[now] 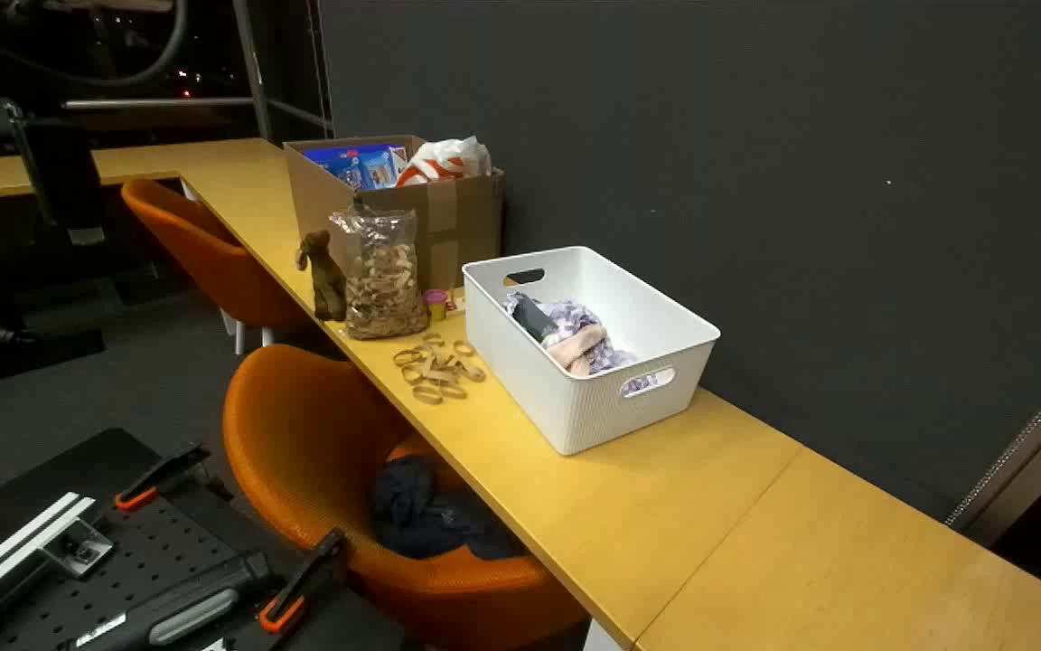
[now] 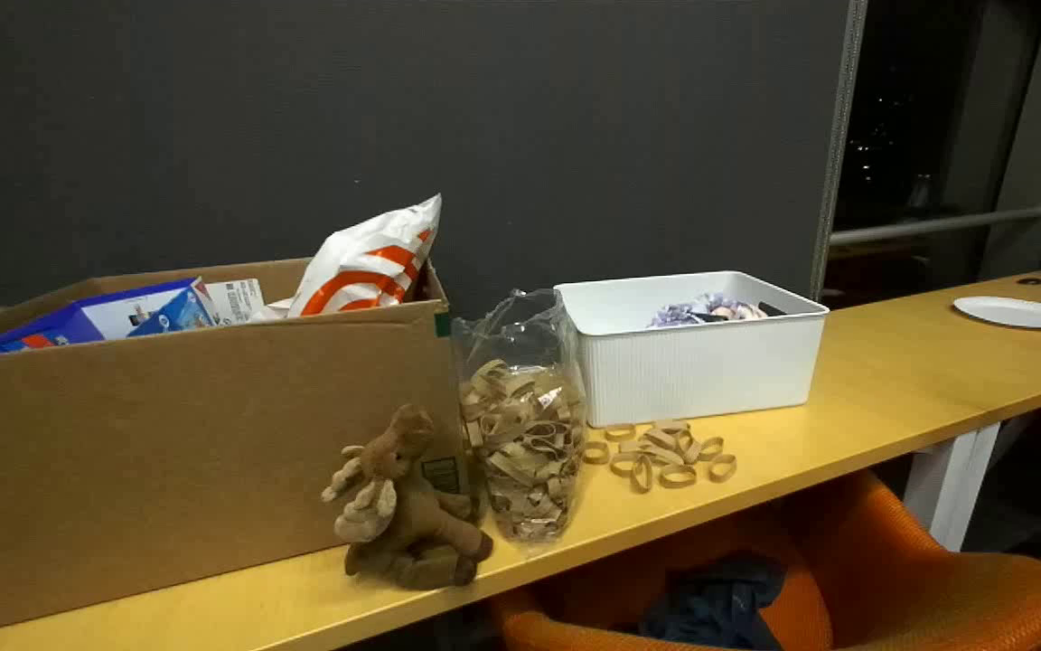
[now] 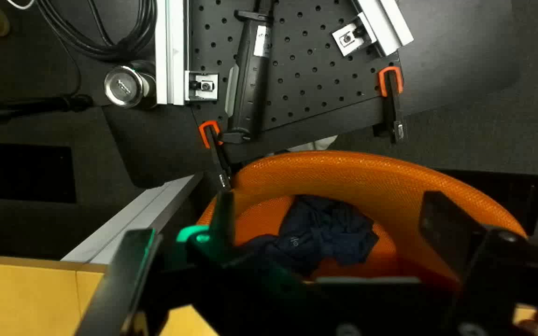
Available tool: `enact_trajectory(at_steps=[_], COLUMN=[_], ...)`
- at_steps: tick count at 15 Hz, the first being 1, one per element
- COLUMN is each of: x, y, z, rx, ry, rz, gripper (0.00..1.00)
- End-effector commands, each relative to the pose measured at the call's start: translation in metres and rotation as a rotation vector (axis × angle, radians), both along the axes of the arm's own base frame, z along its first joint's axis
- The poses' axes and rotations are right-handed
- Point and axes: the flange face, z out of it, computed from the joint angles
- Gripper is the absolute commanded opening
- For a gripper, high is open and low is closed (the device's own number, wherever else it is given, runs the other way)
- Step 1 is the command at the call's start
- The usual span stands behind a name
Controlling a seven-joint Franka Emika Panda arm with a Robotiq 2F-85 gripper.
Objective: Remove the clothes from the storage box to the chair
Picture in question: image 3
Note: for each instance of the black rod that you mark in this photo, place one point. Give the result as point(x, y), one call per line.
point(27, 107)

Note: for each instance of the silver round cap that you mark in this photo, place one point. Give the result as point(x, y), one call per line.
point(126, 86)

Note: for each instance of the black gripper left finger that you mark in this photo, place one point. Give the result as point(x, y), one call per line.
point(135, 280)

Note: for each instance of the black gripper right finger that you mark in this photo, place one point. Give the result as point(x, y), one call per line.
point(453, 235)

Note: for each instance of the metal corner bracket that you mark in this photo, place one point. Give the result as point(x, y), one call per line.
point(352, 38)
point(203, 86)

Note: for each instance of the black perforated breadboard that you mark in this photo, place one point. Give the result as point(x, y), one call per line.
point(318, 81)

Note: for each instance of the dark blue cloth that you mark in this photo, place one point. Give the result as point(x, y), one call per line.
point(322, 234)

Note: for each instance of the aluminium rail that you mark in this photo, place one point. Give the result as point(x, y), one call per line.
point(171, 49)
point(389, 21)

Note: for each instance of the orange shell chair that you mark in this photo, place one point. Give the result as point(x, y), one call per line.
point(356, 178)

